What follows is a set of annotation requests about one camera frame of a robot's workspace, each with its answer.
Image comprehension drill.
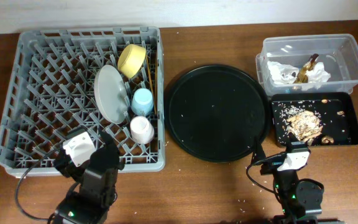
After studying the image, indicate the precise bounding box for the wooden chopstick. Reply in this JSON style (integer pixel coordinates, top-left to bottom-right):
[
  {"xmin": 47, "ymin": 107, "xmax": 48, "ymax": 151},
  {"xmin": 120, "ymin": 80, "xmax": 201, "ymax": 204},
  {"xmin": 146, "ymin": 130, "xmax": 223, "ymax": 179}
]
[
  {"xmin": 145, "ymin": 53, "xmax": 157, "ymax": 115},
  {"xmin": 154, "ymin": 51, "xmax": 158, "ymax": 113}
]

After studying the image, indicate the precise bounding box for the pink plastic cup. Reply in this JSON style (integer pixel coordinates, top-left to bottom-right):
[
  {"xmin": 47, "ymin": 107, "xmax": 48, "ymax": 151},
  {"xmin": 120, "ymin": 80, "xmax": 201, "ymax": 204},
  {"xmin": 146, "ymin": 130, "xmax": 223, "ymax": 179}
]
[{"xmin": 130, "ymin": 116, "xmax": 154, "ymax": 144}]

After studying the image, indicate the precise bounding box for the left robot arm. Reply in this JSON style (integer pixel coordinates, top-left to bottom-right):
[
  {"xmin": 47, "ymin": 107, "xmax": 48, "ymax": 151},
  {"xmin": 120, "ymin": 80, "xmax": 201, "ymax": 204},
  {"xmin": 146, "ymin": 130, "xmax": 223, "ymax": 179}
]
[{"xmin": 47, "ymin": 126, "xmax": 125, "ymax": 223}]

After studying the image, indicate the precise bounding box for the gold foil wrapper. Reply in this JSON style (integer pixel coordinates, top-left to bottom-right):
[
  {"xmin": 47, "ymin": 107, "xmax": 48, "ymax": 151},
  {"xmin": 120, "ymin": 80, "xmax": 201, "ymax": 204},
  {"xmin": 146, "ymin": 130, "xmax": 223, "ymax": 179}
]
[{"xmin": 294, "ymin": 54, "xmax": 319, "ymax": 83}]

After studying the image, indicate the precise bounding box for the yellow bowl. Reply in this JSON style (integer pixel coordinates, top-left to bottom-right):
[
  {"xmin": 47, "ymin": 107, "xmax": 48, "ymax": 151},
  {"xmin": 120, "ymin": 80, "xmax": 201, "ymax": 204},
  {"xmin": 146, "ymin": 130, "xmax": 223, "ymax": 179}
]
[{"xmin": 117, "ymin": 44, "xmax": 146, "ymax": 78}]

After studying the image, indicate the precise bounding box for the food scraps pile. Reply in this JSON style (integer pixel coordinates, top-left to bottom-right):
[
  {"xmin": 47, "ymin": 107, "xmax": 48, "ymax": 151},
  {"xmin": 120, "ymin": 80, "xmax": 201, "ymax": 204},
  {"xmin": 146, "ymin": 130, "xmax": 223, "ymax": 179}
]
[{"xmin": 280, "ymin": 98, "xmax": 346, "ymax": 146}]

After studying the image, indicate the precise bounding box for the clear plastic waste bin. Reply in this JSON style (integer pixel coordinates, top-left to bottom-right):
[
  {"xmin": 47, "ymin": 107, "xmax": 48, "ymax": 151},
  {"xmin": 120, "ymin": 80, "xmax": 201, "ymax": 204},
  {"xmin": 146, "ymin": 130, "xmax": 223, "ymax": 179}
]
[{"xmin": 255, "ymin": 34, "xmax": 358, "ymax": 96}]

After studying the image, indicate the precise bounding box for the white napkin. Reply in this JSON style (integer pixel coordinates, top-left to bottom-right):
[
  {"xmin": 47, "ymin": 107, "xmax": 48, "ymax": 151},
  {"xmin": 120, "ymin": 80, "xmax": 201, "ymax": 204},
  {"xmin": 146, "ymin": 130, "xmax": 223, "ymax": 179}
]
[{"xmin": 267, "ymin": 61, "xmax": 331, "ymax": 85}]

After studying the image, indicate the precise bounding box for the round black serving tray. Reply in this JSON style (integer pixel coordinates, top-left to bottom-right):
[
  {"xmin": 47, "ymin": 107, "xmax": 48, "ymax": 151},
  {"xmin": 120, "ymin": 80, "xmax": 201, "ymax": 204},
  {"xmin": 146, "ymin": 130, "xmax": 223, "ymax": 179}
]
[{"xmin": 164, "ymin": 64, "xmax": 272, "ymax": 162}]

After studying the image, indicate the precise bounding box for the black rectangular tray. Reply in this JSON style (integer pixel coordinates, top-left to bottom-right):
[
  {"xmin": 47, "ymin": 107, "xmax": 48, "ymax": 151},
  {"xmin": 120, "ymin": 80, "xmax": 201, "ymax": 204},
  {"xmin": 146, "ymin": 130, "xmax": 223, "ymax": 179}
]
[{"xmin": 272, "ymin": 92, "xmax": 358, "ymax": 147}]

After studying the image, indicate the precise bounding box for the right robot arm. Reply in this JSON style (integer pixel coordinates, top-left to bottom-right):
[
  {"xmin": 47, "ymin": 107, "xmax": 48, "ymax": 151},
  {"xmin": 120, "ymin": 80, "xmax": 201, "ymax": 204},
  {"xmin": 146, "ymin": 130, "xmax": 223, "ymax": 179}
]
[{"xmin": 246, "ymin": 137, "xmax": 324, "ymax": 223}]

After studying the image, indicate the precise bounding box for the grey round plate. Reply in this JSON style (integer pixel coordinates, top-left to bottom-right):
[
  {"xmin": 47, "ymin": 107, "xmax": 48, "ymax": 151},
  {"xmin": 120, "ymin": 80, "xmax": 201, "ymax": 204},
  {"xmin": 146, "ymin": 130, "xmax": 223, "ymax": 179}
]
[{"xmin": 94, "ymin": 65, "xmax": 128, "ymax": 124}]

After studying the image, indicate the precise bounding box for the grey plastic dishwasher rack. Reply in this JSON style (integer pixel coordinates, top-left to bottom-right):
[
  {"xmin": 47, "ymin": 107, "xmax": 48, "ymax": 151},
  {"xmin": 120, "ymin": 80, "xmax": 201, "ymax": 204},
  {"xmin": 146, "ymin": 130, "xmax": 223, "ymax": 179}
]
[{"xmin": 0, "ymin": 27, "xmax": 165, "ymax": 177}]

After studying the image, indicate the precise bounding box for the light blue plastic cup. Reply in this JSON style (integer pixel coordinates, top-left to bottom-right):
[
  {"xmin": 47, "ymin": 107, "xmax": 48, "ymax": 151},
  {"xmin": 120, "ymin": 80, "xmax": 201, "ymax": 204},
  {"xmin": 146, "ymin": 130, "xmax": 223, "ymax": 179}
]
[{"xmin": 131, "ymin": 88, "xmax": 154, "ymax": 116}]

